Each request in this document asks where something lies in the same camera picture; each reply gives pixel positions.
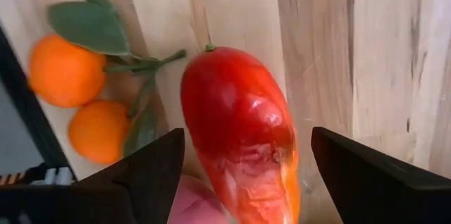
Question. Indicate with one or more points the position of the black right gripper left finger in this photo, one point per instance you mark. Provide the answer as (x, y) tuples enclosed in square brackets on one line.
[(155, 174)]

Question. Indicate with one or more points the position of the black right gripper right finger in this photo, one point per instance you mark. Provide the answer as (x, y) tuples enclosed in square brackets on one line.
[(370, 188)]

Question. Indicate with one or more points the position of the red orange mango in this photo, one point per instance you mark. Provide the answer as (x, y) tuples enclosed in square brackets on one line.
[(229, 111)]

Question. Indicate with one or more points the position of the leafy twig with two tangerines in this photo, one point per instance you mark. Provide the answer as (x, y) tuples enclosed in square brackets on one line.
[(65, 72)]

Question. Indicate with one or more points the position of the pink peach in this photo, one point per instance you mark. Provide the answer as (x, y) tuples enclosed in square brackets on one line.
[(194, 206)]

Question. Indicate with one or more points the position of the orange striped corner piece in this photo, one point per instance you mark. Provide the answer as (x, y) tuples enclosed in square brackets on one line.
[(10, 179)]

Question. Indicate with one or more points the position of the white metal bracket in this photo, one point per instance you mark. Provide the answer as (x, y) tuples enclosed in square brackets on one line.
[(56, 176)]

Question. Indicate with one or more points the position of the black table frame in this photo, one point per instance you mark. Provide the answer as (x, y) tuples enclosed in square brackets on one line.
[(38, 129)]

